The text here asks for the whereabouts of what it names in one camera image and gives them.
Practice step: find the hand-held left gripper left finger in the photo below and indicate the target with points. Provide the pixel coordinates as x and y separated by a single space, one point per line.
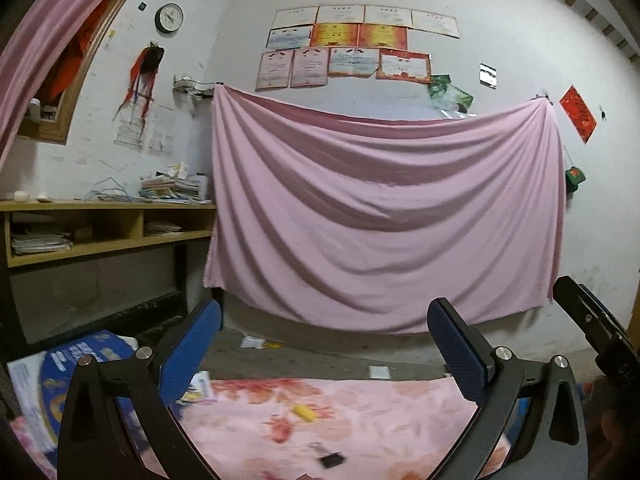
192 350

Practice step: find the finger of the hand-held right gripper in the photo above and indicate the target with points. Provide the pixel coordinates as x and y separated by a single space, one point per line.
580 310

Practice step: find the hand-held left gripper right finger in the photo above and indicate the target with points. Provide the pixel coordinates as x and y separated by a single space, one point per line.
455 355

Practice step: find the blue cardboard box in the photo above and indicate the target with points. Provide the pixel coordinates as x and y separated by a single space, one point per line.
50 392

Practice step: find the white paper scrap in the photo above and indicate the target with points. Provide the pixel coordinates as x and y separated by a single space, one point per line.
252 342

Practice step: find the square white paper piece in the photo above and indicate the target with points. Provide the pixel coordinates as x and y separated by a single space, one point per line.
380 371

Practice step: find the yellow wrapper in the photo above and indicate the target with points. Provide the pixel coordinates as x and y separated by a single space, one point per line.
273 345

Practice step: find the blue plastic object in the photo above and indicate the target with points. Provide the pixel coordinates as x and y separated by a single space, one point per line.
522 407

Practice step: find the floral pink blanket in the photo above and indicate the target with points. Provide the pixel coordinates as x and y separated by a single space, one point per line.
375 410

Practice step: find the small pile of papers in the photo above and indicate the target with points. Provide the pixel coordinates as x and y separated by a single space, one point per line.
162 227

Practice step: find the small yellow item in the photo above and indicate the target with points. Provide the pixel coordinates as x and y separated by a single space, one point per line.
305 412

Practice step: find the green hat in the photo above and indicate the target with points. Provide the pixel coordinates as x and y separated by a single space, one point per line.
575 180

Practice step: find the black binder clip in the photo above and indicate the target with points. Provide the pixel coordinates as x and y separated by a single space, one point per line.
331 457

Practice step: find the stack of books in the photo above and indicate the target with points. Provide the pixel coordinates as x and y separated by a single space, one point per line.
175 187

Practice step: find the pink hanging sheet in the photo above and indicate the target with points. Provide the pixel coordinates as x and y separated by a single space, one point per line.
375 210

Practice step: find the wooden desk with shelves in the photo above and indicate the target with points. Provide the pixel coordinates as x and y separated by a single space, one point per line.
100 210

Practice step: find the red tassel ornament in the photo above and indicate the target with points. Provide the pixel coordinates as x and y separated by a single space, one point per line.
145 67

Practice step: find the orange cloth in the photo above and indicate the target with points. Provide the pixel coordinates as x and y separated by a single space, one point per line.
70 60

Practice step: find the pink curtain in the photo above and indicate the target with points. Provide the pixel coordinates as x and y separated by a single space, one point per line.
45 35

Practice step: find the red wall paper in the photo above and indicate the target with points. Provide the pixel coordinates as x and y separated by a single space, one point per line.
577 112

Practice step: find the white wall papers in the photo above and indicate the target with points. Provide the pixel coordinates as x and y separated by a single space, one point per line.
142 132

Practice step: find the light green wall photo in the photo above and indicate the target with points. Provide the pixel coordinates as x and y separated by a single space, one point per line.
459 97

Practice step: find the dark green wall photo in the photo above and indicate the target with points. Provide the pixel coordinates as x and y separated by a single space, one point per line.
439 86

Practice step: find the wooden window frame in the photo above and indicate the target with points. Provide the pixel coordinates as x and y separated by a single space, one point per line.
75 100

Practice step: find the group of wall certificates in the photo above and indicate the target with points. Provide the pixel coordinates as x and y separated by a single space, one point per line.
350 45

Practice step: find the round wall clock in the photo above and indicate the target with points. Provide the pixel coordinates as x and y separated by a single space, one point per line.
169 17

